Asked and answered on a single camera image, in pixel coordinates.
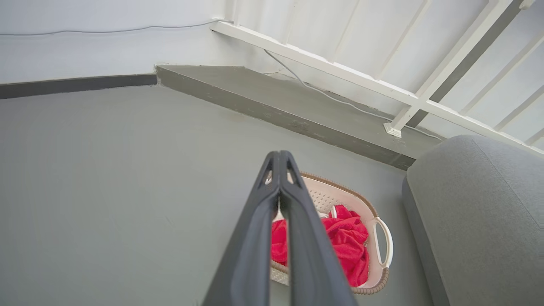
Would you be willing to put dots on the white railing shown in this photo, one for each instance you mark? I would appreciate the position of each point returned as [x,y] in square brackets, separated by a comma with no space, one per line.
[374,83]

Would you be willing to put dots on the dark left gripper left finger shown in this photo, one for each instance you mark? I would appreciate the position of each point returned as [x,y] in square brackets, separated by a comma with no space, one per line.
[250,246]

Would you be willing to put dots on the grey fabric sofa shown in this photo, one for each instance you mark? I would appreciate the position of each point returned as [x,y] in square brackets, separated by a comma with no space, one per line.
[480,221]

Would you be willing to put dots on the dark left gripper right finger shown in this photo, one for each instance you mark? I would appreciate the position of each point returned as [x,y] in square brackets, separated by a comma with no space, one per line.
[310,255]

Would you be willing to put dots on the red garment with white trim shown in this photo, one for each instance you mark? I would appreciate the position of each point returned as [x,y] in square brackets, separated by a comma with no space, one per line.
[350,242]

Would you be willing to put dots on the black baseboard strip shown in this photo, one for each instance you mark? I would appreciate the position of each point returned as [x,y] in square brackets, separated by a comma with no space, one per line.
[76,85]

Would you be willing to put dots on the cream perforated laundry basket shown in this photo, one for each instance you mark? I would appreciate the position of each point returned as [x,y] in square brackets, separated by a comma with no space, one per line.
[374,238]

